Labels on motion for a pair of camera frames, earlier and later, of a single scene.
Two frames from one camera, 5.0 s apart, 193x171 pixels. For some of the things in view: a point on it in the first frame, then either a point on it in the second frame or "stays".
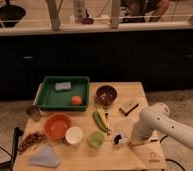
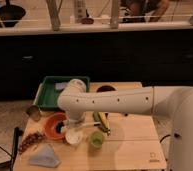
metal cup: (34, 112) stays
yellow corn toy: (104, 118) stays
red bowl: (56, 125) stays
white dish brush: (145, 138) → (70, 125)
